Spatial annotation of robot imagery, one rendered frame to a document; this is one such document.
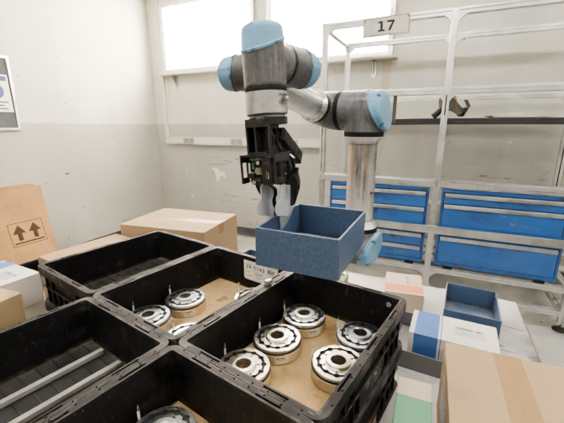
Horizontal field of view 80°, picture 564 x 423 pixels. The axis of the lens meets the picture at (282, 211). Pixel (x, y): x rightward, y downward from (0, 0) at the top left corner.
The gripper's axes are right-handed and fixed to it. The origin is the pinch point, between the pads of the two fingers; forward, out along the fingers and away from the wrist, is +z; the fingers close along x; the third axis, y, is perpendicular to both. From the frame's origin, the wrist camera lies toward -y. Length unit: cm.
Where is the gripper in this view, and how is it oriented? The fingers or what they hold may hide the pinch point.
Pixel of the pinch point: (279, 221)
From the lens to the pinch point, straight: 67.3
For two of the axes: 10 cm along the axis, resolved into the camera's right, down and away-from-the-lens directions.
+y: -4.4, 2.2, -8.7
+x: 8.9, 0.4, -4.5
